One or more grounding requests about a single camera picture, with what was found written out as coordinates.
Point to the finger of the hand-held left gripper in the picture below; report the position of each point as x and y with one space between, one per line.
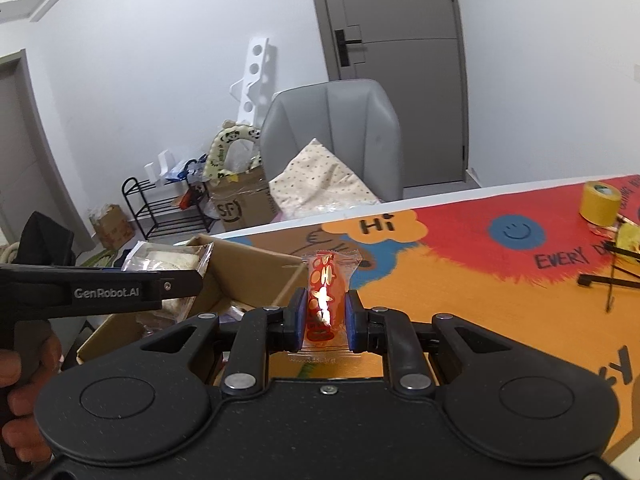
180 286

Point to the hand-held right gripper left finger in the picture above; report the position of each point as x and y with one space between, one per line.
300 315

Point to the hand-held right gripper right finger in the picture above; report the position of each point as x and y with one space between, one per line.
352 320

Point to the clear bread packet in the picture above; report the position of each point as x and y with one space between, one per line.
165 257

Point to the red orange snack packet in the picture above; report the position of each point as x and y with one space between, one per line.
325 285

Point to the person's left hand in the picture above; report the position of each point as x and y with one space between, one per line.
30 400

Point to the black cloth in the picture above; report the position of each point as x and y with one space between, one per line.
45 240

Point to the green floor mat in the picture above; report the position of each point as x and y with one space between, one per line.
100 260

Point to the small red item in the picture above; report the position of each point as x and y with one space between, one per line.
186 200

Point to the small printed cardboard box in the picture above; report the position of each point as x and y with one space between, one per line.
112 225

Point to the brown taped shipping box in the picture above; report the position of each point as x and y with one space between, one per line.
240 200

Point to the colourful cat print table mat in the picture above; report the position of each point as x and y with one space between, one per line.
450 280

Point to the blue white packet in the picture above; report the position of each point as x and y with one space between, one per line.
182 170

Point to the grey door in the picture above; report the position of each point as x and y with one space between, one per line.
30 160
395 70

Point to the cream dotted pillow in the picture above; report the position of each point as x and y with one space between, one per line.
320 180

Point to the grey padded chair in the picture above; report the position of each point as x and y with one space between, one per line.
340 130

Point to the white perforated rack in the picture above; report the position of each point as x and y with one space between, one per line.
255 80

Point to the yellow tape roll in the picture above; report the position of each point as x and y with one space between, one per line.
600 205

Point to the yellow packet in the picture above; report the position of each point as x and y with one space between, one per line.
627 237

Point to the white plastic bracket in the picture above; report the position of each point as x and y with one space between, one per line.
160 167

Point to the white wall socket cover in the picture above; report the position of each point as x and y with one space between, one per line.
636 72

